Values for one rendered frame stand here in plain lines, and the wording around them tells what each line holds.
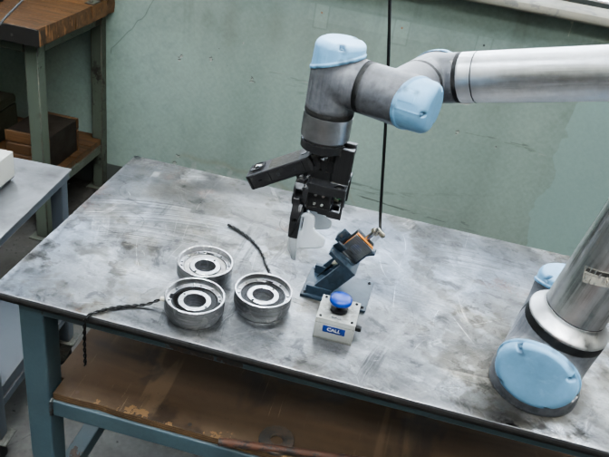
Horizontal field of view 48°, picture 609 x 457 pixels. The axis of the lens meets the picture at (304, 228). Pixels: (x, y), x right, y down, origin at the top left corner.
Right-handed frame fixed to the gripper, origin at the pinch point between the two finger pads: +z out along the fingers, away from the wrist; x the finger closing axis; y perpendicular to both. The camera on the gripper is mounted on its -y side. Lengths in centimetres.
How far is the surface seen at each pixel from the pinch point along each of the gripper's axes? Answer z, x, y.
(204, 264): 14.5, 8.3, -17.7
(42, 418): 48, -9, -43
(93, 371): 41, 0, -37
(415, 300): 16.3, 16.1, 23.3
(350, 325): 11.8, -2.2, 12.3
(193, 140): 65, 162, -74
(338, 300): 8.9, -0.1, 9.3
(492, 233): 76, 162, 58
